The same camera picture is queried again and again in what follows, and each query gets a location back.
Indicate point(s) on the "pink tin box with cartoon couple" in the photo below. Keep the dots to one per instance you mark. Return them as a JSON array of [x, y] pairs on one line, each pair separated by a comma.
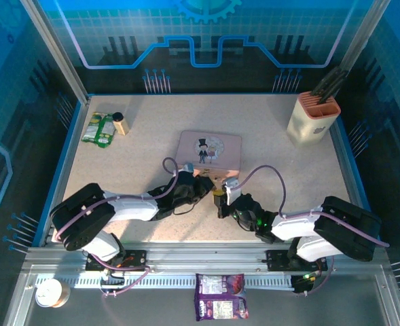
[[220, 149]]

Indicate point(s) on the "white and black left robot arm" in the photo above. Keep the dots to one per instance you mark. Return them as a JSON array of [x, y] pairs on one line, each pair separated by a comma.
[[131, 207]]

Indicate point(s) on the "tan bottle with black cap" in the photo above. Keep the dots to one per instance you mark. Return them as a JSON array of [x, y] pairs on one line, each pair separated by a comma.
[[122, 126]]

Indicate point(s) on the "purple snack packet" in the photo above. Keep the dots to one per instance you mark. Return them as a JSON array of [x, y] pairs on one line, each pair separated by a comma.
[[220, 299]]

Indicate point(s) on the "green snack packet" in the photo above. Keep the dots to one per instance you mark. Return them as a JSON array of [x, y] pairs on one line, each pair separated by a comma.
[[99, 130]]

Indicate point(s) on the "beige knife block orange top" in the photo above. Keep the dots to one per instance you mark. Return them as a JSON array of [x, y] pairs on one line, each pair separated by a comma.
[[308, 124]]

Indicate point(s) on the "grey metal shelf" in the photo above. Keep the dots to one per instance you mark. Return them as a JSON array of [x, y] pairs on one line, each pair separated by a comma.
[[339, 305]]

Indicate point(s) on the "white and tan tape roll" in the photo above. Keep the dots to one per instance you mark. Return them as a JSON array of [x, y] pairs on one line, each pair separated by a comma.
[[50, 292]]

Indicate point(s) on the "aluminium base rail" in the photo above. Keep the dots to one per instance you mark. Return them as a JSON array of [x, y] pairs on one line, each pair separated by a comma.
[[203, 254]]

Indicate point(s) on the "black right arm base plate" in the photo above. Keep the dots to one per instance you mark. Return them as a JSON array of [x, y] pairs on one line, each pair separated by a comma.
[[276, 259]]

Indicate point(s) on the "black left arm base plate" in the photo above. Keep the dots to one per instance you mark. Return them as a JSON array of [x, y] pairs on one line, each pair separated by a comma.
[[136, 258]]

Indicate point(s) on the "aluminium side rail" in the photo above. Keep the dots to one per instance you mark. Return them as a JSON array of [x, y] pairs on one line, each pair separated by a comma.
[[350, 169], [72, 153]]

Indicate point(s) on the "aluminium frame post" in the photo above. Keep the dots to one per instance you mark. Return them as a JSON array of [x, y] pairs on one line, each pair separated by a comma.
[[57, 54], [362, 37]]

